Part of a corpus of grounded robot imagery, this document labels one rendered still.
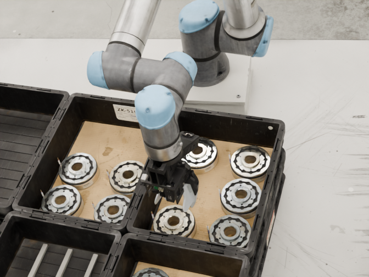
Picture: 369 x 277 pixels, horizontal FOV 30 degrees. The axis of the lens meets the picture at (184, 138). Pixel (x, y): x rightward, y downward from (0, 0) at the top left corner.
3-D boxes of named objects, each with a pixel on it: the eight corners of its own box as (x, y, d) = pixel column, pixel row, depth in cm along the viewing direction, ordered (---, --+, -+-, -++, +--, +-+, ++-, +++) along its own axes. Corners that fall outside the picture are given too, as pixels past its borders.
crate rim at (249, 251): (175, 111, 184) (174, 105, 182) (286, 126, 176) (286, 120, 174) (126, 236, 160) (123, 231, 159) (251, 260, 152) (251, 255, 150)
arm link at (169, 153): (151, 117, 141) (188, 126, 138) (155, 132, 144) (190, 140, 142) (136, 145, 137) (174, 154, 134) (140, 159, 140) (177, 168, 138)
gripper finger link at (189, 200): (183, 222, 154) (169, 197, 148) (193, 201, 158) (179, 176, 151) (195, 224, 153) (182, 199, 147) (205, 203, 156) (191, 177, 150)
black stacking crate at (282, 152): (180, 134, 191) (174, 107, 183) (286, 150, 183) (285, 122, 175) (134, 257, 168) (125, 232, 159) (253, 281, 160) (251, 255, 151)
